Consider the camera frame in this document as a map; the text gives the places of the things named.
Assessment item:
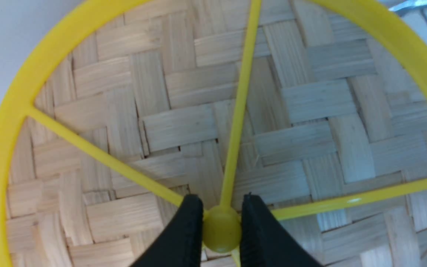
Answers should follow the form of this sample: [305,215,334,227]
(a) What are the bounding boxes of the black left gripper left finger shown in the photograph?
[131,194,203,267]

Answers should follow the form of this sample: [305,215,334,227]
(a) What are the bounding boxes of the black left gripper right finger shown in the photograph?
[239,194,322,267]

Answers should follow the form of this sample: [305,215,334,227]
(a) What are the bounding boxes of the woven bamboo steamer lid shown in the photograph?
[0,0,427,267]

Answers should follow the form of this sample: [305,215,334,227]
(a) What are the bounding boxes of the stainless steel pot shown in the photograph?
[388,0,427,16]

